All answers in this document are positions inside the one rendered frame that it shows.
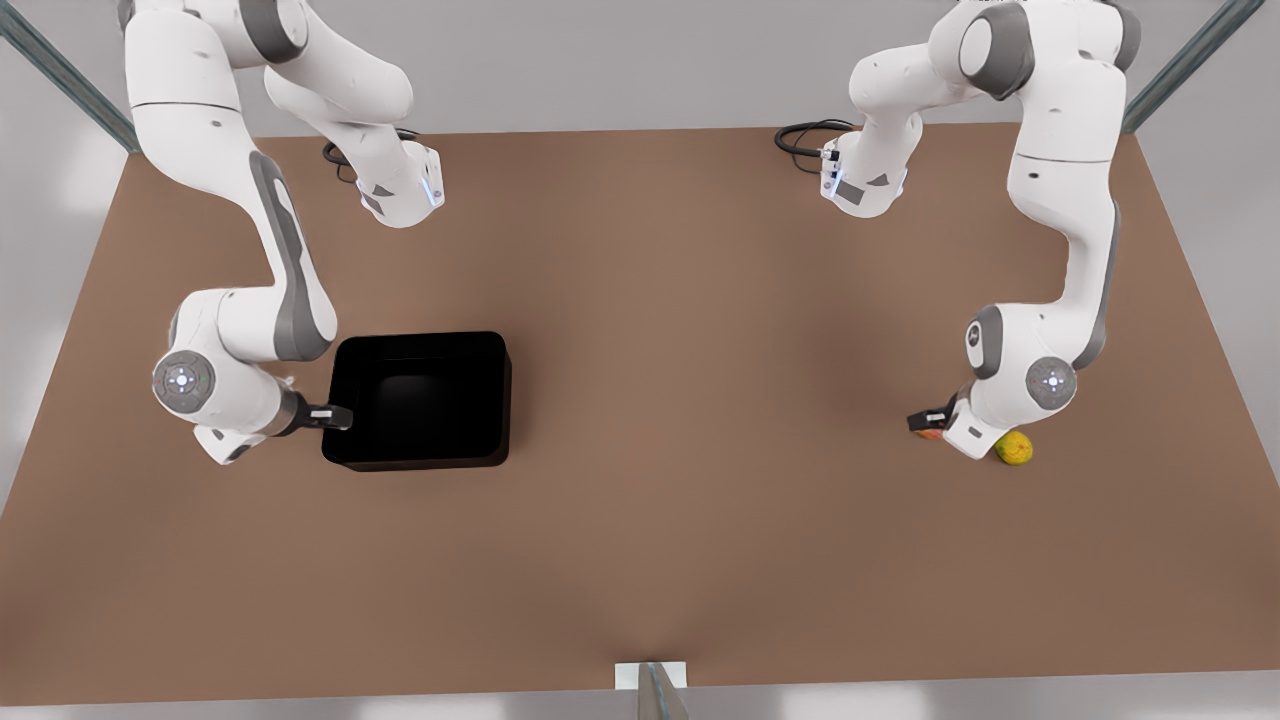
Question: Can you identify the black cable loop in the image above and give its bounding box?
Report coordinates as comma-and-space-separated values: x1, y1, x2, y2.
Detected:
322, 127, 422, 186
774, 119, 861, 177

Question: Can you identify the black storage box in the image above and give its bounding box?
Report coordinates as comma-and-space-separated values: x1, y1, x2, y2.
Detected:
321, 331, 513, 473

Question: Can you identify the silver frame post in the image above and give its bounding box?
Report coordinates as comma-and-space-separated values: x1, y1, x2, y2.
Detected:
1121, 0, 1267, 135
613, 661, 692, 720
0, 8, 142, 154

